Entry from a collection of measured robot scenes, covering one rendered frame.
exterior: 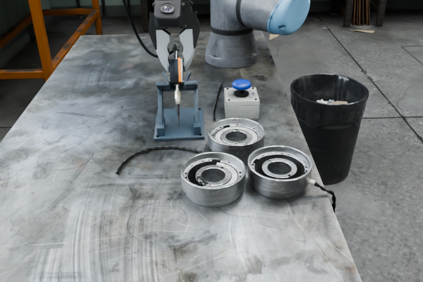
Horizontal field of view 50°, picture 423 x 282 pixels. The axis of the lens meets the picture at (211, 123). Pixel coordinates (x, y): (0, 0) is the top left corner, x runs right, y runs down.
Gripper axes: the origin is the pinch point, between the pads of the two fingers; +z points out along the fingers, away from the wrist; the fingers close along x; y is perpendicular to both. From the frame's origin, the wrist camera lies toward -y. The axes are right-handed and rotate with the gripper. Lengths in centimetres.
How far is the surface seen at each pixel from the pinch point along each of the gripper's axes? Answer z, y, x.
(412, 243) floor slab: 92, 42, -84
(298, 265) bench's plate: 12.0, -42.4, -16.4
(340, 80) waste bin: 51, 107, -71
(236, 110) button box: 9.5, -1.6, -12.1
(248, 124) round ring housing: 9.0, -9.0, -13.7
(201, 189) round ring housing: 8.3, -29.9, -4.0
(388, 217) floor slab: 92, 57, -81
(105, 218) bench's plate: 11.9, -31.2, 10.7
